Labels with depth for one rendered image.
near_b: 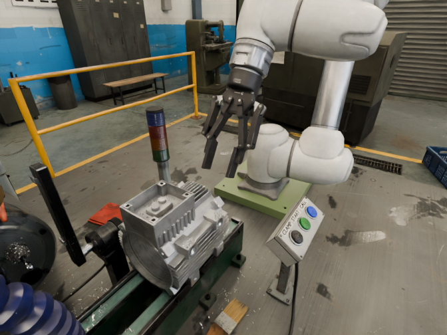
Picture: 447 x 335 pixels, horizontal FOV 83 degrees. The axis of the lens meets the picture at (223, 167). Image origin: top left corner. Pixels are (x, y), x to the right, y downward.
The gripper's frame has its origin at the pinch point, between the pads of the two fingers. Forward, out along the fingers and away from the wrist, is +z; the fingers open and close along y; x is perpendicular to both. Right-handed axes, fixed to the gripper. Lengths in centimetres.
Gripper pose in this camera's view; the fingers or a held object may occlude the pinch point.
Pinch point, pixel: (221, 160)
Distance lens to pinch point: 58.1
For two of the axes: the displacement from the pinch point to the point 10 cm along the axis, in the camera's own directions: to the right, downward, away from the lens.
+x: 4.9, 0.6, 8.7
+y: 8.2, 2.9, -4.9
